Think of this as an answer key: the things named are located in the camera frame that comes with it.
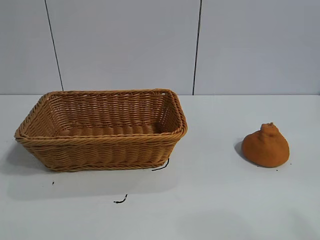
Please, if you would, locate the orange mandarin with knobbed stem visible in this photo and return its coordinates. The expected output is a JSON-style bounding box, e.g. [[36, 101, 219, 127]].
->
[[241, 122, 291, 168]]

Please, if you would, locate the brown woven wicker basket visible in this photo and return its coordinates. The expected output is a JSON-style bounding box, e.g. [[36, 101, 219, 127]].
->
[[14, 87, 189, 173]]

